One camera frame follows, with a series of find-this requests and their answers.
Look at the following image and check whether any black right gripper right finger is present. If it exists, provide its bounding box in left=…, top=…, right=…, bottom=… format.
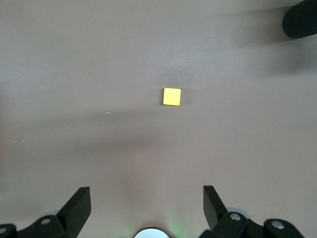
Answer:
left=199, top=185, right=307, bottom=238

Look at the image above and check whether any brown table cover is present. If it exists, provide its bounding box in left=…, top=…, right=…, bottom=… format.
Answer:
left=0, top=0, right=317, bottom=238

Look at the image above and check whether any yellow block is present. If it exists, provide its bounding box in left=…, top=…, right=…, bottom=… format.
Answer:
left=162, top=87, right=182, bottom=107

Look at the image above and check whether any black ribbed round object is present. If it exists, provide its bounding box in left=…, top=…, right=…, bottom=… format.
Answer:
left=281, top=0, right=317, bottom=40

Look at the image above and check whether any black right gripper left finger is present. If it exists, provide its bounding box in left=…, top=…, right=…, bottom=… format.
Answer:
left=0, top=186, right=92, bottom=238

